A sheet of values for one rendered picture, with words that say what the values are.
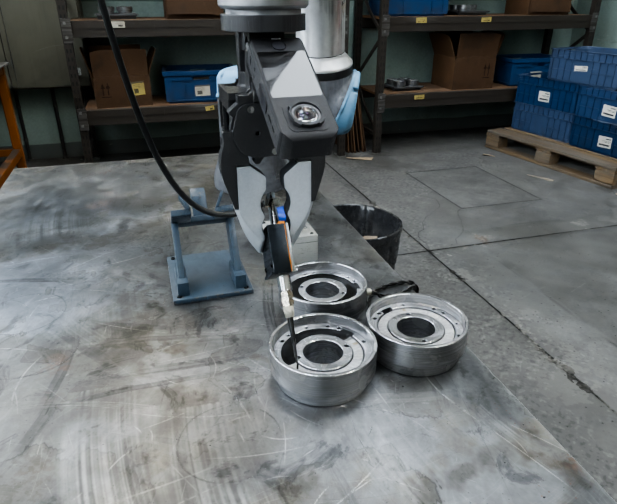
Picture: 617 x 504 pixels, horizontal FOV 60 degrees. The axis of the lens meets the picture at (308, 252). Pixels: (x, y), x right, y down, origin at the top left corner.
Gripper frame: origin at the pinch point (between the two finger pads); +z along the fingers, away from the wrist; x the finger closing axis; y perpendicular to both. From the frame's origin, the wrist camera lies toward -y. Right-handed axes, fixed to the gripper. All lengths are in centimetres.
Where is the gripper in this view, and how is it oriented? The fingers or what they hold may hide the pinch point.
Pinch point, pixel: (275, 241)
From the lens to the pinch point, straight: 51.8
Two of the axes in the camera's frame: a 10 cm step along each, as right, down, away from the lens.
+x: -9.6, 1.3, -2.6
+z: 0.0, 9.0, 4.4
